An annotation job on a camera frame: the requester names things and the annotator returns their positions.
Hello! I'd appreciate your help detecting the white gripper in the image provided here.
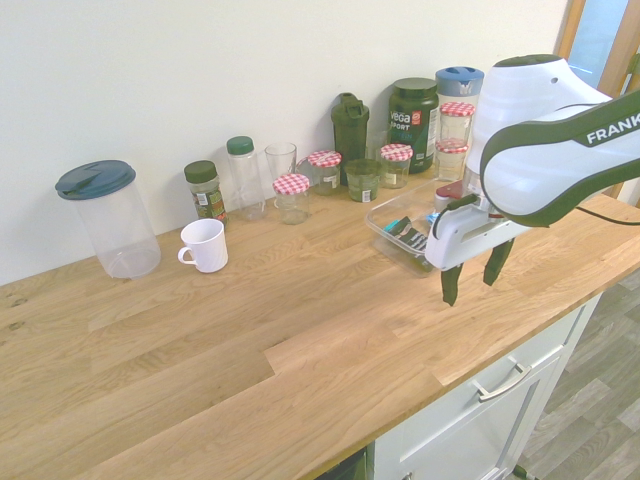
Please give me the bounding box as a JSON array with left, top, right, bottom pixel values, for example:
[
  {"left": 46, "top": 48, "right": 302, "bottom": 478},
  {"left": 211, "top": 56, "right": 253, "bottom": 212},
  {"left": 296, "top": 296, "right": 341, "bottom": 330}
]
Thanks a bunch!
[{"left": 424, "top": 207, "right": 530, "bottom": 308}]

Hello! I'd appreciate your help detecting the black striped protein bar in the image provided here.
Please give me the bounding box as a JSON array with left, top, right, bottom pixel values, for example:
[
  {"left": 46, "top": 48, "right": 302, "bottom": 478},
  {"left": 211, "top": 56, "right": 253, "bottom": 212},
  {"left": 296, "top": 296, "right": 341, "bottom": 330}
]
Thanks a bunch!
[{"left": 392, "top": 215, "right": 435, "bottom": 274}]

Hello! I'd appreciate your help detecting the clear rectangular plastic container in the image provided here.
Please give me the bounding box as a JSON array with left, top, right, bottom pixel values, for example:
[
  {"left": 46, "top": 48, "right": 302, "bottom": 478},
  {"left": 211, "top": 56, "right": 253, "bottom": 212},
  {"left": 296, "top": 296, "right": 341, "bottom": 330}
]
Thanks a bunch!
[{"left": 364, "top": 177, "right": 452, "bottom": 278}]

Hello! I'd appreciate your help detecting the dark Vega protein powder tub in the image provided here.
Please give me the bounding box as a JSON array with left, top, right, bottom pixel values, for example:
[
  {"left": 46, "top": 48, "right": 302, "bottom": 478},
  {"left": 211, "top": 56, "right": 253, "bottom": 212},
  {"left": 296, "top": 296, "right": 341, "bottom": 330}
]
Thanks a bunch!
[{"left": 387, "top": 77, "right": 440, "bottom": 175}]

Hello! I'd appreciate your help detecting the glass jar red checkered lid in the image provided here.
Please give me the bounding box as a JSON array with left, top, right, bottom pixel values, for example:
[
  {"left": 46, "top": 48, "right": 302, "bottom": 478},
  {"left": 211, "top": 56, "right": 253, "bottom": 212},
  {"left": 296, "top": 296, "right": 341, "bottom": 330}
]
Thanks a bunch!
[
  {"left": 439, "top": 101, "right": 476, "bottom": 146},
  {"left": 379, "top": 143, "right": 414, "bottom": 190},
  {"left": 306, "top": 150, "right": 343, "bottom": 197},
  {"left": 272, "top": 173, "right": 311, "bottom": 226},
  {"left": 434, "top": 139, "right": 471, "bottom": 182}
]

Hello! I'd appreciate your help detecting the white kitchen base cabinet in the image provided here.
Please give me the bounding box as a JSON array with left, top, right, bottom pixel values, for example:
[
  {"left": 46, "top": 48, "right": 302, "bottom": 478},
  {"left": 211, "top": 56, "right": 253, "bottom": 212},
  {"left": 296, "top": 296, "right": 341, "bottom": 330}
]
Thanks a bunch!
[{"left": 372, "top": 294, "right": 604, "bottom": 480}]

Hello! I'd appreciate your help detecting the dark green shaker bottle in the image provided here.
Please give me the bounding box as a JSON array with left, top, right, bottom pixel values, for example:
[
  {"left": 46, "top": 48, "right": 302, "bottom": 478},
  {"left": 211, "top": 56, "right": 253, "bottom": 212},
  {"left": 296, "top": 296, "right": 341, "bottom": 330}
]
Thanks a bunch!
[{"left": 330, "top": 92, "right": 371, "bottom": 187}]

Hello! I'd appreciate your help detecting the tall canister with blue lid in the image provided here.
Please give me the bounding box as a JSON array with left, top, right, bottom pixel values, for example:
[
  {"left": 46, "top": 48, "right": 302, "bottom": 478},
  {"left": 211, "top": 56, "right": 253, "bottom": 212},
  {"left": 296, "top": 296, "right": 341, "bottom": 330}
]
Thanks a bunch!
[{"left": 434, "top": 66, "right": 485, "bottom": 151}]

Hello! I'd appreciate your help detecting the tall clear drinking glass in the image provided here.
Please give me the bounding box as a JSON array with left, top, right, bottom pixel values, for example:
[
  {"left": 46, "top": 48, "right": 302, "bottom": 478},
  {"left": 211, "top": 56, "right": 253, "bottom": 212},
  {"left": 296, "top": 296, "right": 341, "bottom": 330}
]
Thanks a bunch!
[{"left": 264, "top": 142, "right": 298, "bottom": 201}]

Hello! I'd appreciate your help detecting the clear bottle with green lid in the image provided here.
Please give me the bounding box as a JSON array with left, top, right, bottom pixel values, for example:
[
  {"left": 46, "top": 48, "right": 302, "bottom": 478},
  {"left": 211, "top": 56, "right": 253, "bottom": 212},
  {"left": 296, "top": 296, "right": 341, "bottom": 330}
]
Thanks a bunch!
[{"left": 225, "top": 136, "right": 266, "bottom": 222}]

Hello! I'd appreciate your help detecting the wooden framed glass door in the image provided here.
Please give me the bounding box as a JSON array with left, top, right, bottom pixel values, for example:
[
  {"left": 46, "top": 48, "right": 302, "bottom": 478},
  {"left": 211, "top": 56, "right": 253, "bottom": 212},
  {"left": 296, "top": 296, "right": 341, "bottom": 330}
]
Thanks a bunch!
[{"left": 554, "top": 0, "right": 640, "bottom": 101}]

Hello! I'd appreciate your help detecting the white ceramic mug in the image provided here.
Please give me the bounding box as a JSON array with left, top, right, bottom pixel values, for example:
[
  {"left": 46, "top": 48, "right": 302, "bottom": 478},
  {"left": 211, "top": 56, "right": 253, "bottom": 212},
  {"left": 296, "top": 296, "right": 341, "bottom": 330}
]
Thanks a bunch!
[{"left": 177, "top": 218, "right": 230, "bottom": 274}]

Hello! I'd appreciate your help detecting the spice jar with dark lid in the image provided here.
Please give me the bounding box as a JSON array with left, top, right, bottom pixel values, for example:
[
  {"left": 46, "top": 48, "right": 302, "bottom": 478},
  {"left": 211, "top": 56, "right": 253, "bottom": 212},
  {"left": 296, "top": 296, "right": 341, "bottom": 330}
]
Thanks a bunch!
[{"left": 183, "top": 160, "right": 230, "bottom": 227}]

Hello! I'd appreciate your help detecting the clear pitcher with blue lid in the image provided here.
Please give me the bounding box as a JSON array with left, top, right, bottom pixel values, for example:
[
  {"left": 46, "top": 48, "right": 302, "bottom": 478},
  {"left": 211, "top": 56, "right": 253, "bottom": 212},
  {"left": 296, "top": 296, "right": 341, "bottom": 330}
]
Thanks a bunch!
[{"left": 54, "top": 159, "right": 162, "bottom": 280}]

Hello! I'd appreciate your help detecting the red wrist camera mount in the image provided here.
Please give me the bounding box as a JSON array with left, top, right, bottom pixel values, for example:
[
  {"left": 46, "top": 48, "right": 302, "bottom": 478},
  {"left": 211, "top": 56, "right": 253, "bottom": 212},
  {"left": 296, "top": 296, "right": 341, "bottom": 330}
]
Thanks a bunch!
[{"left": 432, "top": 181, "right": 465, "bottom": 212}]

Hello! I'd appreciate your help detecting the brushed metal drawer handle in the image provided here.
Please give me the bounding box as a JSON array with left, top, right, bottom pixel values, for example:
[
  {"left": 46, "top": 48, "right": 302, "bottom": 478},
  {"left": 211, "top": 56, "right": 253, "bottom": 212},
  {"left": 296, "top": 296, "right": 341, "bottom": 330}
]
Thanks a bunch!
[{"left": 472, "top": 363, "right": 532, "bottom": 403}]

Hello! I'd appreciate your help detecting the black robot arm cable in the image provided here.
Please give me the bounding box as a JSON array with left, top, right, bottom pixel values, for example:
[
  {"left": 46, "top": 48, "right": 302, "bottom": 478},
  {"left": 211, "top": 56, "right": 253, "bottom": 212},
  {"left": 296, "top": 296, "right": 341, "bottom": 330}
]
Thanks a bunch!
[{"left": 574, "top": 203, "right": 640, "bottom": 225}]

